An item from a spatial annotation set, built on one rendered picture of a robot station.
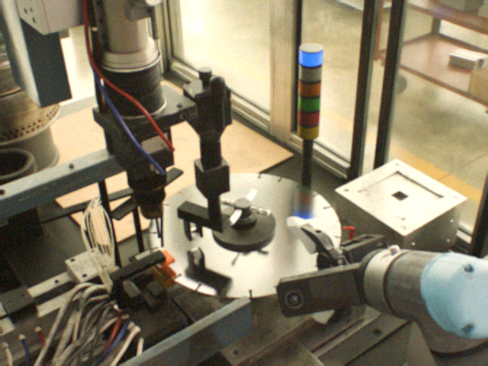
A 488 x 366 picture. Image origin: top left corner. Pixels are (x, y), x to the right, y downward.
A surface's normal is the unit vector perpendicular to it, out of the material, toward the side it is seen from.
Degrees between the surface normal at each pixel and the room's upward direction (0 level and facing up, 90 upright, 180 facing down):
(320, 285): 63
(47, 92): 90
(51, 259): 0
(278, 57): 90
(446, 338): 81
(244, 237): 5
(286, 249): 0
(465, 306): 56
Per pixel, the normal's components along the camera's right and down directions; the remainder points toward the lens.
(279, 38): -0.80, 0.36
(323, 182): -0.03, -0.82
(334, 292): -0.17, 0.14
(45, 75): 0.59, 0.45
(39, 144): 0.90, 0.22
